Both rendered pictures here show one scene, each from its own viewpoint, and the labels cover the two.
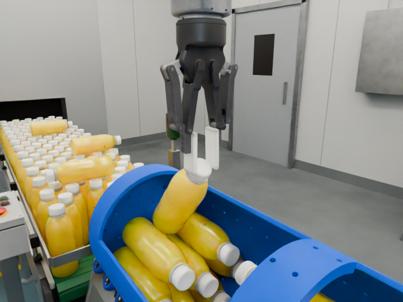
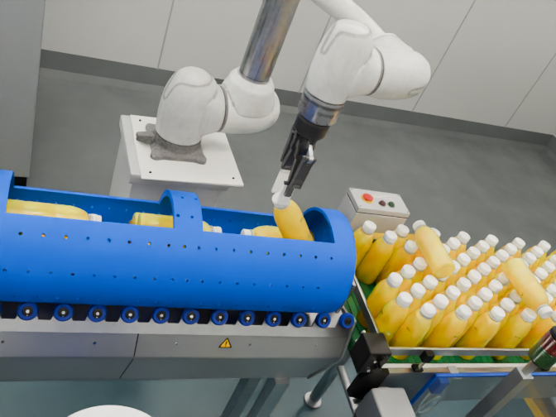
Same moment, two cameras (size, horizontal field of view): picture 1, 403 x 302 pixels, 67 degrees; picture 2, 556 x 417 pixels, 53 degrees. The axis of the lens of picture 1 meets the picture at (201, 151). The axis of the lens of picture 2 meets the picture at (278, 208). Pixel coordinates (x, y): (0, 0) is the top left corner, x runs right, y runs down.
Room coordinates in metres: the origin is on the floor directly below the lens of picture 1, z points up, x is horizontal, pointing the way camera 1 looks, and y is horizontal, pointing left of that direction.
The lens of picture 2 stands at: (0.65, -1.08, 2.06)
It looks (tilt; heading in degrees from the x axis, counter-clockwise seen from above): 36 degrees down; 98
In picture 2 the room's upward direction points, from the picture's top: 24 degrees clockwise
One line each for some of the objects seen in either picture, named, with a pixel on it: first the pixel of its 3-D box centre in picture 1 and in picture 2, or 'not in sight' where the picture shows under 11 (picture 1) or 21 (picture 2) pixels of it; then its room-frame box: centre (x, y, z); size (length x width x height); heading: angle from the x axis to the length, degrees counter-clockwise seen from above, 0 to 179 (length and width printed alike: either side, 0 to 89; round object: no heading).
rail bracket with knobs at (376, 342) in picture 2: not in sight; (368, 352); (0.88, 0.04, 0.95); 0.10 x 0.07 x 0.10; 127
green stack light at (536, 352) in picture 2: (173, 130); (544, 353); (1.25, 0.12, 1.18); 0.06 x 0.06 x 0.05
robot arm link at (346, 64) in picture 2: not in sight; (345, 60); (0.49, 0.01, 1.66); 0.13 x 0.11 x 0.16; 48
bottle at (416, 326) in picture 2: not in sight; (411, 332); (0.97, 0.16, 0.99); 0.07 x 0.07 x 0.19
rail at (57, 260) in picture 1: (125, 237); (358, 293); (0.79, 0.22, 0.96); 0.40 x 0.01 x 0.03; 127
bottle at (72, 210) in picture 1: (69, 228); (376, 258); (0.80, 0.39, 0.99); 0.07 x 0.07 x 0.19
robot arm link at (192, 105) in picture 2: not in sight; (189, 103); (0.05, 0.37, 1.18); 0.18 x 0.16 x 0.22; 48
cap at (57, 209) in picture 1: (56, 208); (369, 226); (0.73, 0.38, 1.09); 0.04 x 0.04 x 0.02
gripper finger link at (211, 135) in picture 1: (211, 148); (285, 194); (0.50, -0.02, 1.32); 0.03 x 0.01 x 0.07; 36
